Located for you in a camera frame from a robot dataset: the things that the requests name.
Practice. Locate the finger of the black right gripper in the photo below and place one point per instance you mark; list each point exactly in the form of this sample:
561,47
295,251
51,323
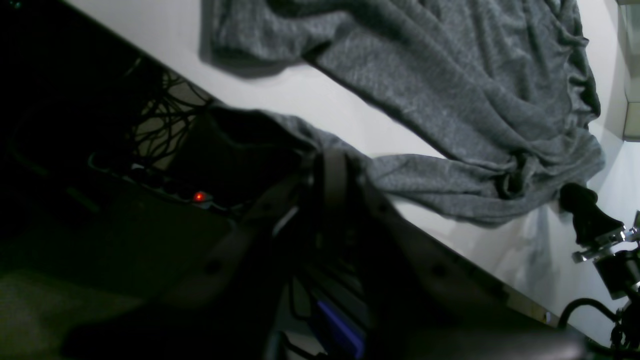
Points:
590,223

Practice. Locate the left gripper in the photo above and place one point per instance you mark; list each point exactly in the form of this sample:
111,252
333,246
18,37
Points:
618,269

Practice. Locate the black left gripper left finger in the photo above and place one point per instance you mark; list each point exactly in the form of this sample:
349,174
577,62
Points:
223,307

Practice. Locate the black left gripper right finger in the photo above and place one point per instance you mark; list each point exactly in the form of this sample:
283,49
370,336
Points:
423,304

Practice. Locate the grey t-shirt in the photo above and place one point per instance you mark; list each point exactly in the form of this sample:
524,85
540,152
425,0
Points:
502,89

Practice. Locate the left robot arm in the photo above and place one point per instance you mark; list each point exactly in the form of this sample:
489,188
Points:
614,335

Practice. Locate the blue box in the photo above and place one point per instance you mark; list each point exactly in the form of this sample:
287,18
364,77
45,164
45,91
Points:
339,336

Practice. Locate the black power strip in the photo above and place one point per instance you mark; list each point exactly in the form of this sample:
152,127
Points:
157,181

